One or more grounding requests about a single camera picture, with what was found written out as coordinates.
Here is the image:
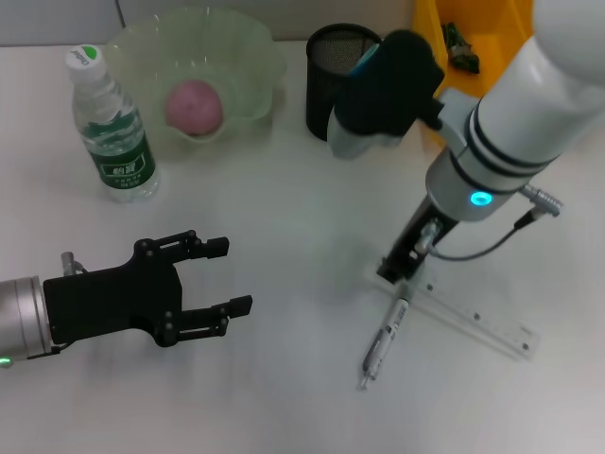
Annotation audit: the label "blue scissors with sheath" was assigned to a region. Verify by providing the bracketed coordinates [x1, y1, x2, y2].
[348, 42, 382, 78]

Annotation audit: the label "black mesh pen holder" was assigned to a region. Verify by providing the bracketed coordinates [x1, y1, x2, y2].
[305, 24, 385, 143]

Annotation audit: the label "green plastic wrapper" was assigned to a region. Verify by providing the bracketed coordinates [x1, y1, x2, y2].
[441, 22, 482, 76]

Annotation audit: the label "yellow plastic bin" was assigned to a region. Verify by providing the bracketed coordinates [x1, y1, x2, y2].
[411, 0, 538, 146]

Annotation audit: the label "grey white pen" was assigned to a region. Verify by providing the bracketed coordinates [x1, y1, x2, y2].
[356, 278, 422, 392]

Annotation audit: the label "translucent green wavy fruit bowl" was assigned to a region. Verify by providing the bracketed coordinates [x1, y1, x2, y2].
[104, 7, 288, 162]

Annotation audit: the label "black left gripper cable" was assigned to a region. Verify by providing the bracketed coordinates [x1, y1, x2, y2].
[60, 252, 90, 276]

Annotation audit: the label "clear water bottle green label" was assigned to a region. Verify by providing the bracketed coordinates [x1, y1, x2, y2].
[64, 44, 161, 203]

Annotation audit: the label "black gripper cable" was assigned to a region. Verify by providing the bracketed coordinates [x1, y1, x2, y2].
[60, 252, 90, 276]
[415, 183, 564, 262]

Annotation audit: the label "pink peach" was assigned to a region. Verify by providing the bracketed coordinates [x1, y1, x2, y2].
[164, 79, 224, 137]

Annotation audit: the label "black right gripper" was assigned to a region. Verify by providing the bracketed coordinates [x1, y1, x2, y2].
[375, 191, 462, 286]

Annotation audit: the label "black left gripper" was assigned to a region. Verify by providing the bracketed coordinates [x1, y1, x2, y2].
[42, 230, 254, 350]

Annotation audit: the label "transparent plastic ruler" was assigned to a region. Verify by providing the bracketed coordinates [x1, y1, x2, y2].
[371, 257, 541, 363]

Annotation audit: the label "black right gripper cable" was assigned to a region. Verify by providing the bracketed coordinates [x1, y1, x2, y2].
[415, 183, 564, 262]

